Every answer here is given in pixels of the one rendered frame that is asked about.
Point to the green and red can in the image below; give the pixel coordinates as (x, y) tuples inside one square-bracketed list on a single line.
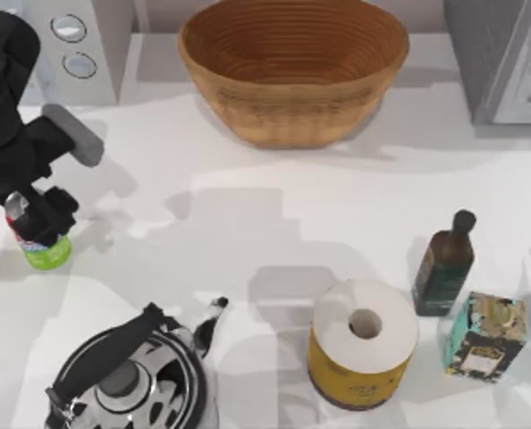
[(48, 255)]

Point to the teal and black carton box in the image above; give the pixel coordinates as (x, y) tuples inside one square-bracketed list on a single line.
[(486, 339)]

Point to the dark green glass bottle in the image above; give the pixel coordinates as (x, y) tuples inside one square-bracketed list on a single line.
[(444, 268)]

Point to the pale microwave oven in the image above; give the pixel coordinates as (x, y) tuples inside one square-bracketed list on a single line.
[(98, 67)]

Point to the small round microwave knob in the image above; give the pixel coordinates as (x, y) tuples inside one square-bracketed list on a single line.
[(80, 65)]

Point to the brown woven basket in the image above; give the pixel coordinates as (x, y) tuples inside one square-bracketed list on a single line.
[(292, 67)]

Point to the large round microwave knob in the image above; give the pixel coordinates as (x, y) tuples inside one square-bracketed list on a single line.
[(69, 27)]

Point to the paper roll with yellow wrap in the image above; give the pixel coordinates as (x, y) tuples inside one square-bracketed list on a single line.
[(364, 339)]

